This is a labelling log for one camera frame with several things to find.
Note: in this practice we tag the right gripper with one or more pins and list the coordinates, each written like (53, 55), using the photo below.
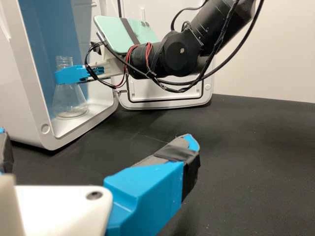
(112, 65)

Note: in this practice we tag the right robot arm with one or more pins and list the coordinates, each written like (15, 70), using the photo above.
(177, 54)

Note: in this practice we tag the right wrist camera phone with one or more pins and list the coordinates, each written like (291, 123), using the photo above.
(123, 32)

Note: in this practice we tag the incubator door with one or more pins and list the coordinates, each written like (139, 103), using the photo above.
(169, 97)

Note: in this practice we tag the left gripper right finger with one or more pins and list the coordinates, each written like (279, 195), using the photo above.
(147, 189)

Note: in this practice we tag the clear flask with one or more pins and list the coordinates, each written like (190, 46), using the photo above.
(70, 100)

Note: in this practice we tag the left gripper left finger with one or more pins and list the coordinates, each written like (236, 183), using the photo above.
(5, 152)

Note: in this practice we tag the white incubator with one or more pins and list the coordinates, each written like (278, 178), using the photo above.
(27, 73)

